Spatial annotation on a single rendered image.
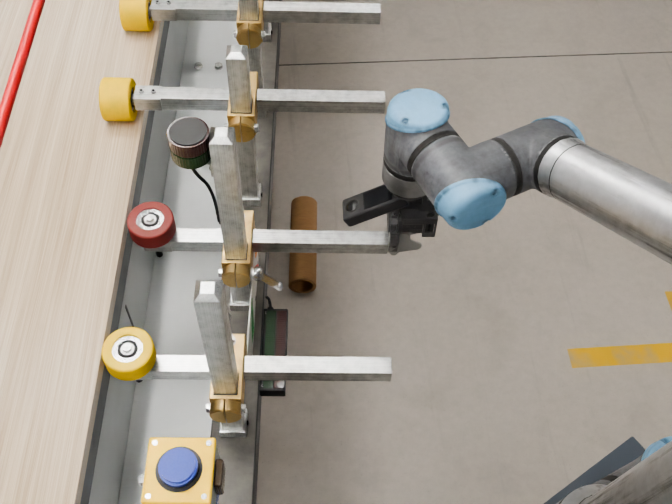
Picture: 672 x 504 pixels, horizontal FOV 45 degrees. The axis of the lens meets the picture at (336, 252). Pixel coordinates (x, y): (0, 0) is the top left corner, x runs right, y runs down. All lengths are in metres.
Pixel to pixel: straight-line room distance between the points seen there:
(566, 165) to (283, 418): 1.29
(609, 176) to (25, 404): 0.89
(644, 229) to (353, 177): 1.71
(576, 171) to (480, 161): 0.13
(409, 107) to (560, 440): 1.30
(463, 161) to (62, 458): 0.71
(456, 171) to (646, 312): 1.50
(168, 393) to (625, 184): 0.92
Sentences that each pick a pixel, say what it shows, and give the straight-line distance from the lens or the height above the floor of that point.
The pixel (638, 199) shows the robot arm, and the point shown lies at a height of 1.28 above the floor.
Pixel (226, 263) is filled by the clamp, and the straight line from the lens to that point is 1.41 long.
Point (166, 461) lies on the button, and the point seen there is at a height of 1.23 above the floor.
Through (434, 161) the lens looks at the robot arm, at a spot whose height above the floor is 1.18.
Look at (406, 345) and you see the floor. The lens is 2.32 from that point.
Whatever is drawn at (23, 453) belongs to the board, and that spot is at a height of 0.90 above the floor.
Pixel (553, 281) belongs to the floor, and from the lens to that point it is 2.52.
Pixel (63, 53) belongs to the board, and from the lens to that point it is 1.76.
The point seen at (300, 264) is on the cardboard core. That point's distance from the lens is 2.35.
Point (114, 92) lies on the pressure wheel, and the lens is 1.55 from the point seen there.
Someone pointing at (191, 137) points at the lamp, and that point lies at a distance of 1.18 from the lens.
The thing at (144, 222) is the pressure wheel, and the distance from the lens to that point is 1.44.
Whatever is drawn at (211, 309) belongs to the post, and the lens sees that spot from 1.06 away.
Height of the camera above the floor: 2.04
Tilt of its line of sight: 56 degrees down
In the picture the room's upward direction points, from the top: 3 degrees clockwise
